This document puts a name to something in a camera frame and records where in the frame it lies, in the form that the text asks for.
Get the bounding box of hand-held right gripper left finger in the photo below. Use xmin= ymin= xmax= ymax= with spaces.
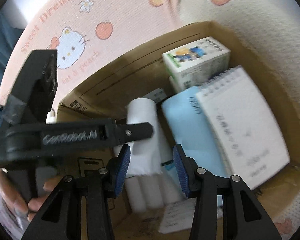
xmin=21 ymin=144 xmax=131 ymax=240

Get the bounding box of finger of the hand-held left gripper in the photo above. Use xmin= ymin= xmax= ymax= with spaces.
xmin=114 ymin=122 xmax=154 ymax=147

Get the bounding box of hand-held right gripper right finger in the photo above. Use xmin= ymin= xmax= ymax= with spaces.
xmin=173 ymin=144 xmax=268 ymax=240

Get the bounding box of white paper roll pack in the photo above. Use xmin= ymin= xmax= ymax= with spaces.
xmin=112 ymin=97 xmax=181 ymax=213

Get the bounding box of brown cardboard box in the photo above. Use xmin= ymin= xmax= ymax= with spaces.
xmin=56 ymin=20 xmax=300 ymax=233

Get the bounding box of person's left forearm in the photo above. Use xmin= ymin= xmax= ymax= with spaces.
xmin=0 ymin=192 xmax=28 ymax=233

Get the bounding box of person's left hand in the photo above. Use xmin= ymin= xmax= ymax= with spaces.
xmin=0 ymin=167 xmax=60 ymax=218

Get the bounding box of white barcode packet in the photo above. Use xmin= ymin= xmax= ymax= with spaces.
xmin=142 ymin=88 xmax=168 ymax=106

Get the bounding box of white paper slip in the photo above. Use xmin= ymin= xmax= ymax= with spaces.
xmin=158 ymin=200 xmax=198 ymax=234

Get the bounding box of light blue packet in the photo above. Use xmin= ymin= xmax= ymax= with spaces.
xmin=161 ymin=86 xmax=228 ymax=181

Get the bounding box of white spiral notebook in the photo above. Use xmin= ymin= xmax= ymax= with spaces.
xmin=195 ymin=66 xmax=291 ymax=191

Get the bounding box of dark blue cloth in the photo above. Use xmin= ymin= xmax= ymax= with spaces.
xmin=0 ymin=12 xmax=24 ymax=110

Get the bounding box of green and white small box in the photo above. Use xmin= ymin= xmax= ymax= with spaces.
xmin=162 ymin=36 xmax=231 ymax=91

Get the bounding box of pink printed blanket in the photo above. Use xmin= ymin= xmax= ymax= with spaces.
xmin=0 ymin=0 xmax=300 ymax=240

